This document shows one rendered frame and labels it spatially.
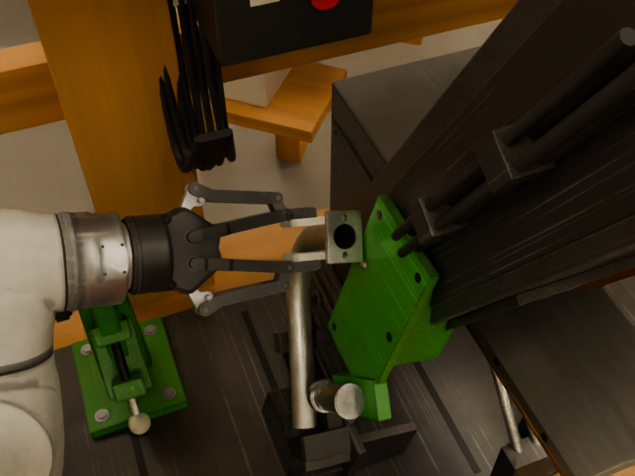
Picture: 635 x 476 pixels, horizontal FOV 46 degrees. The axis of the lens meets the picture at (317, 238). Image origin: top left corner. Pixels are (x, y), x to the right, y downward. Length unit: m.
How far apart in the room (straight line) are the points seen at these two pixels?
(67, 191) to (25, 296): 2.05
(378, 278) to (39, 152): 2.23
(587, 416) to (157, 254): 0.45
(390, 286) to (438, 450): 0.33
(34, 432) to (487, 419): 0.60
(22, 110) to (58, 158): 1.83
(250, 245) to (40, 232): 0.61
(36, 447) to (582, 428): 0.51
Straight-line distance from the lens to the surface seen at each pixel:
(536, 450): 0.92
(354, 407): 0.83
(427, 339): 0.81
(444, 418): 1.04
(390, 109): 0.91
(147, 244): 0.69
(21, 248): 0.67
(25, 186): 2.77
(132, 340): 0.98
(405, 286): 0.73
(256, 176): 2.63
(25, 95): 1.00
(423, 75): 0.97
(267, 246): 1.23
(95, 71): 0.89
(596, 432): 0.81
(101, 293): 0.69
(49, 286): 0.67
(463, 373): 1.08
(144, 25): 0.87
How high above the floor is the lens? 1.81
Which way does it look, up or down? 48 degrees down
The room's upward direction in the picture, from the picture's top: straight up
